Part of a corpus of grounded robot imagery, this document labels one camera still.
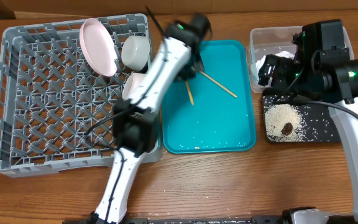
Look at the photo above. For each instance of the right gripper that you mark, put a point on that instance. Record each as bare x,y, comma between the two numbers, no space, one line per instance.
272,69

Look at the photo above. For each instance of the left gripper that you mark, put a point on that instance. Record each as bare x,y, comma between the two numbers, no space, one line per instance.
200,66

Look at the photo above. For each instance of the wooden chopstick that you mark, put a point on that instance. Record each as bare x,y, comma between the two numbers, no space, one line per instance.
218,84
189,93

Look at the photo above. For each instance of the white napkin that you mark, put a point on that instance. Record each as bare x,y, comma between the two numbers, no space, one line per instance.
271,64

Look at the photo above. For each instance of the pile of white rice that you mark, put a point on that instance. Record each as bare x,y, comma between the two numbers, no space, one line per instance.
280,119

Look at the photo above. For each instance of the brown food scrap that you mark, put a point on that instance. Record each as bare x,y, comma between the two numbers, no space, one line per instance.
287,129

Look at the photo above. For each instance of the grey bowl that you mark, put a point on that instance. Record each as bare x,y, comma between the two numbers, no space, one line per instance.
135,52

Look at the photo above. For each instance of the pink bowl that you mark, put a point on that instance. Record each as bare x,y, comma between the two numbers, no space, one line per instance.
133,81

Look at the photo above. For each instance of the pink round plate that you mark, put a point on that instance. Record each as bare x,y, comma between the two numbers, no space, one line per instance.
98,47

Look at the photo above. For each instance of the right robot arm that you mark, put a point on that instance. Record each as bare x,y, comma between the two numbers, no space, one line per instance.
322,72

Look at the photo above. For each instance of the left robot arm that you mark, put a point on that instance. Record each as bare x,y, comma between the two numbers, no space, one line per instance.
135,121

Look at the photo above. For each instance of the clear plastic bin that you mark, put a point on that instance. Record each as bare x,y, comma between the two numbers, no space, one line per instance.
269,40

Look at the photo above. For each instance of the black tray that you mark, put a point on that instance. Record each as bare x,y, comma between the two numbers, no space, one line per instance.
315,133

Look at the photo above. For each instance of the teal serving tray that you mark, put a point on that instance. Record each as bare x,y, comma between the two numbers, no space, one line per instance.
217,122

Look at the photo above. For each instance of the grey dish rack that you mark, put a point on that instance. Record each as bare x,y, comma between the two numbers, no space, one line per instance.
52,104

